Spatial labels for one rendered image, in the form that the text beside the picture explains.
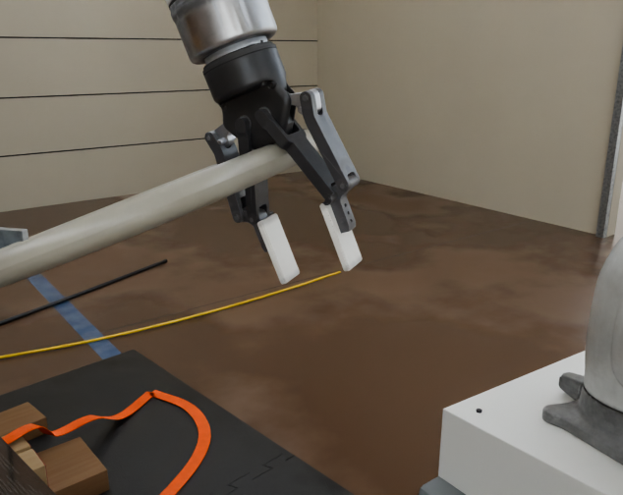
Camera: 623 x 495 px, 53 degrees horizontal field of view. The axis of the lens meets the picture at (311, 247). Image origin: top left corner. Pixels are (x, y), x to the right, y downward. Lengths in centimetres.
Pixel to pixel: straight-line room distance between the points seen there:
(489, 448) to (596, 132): 459
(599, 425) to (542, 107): 481
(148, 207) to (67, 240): 7
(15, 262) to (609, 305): 64
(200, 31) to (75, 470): 184
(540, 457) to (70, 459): 176
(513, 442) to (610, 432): 11
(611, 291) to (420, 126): 568
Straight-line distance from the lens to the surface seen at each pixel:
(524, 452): 85
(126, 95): 650
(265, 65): 60
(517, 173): 575
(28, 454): 222
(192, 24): 61
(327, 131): 59
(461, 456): 92
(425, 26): 639
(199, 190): 55
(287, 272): 66
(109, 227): 54
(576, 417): 91
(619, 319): 81
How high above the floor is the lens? 138
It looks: 17 degrees down
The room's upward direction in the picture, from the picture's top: straight up
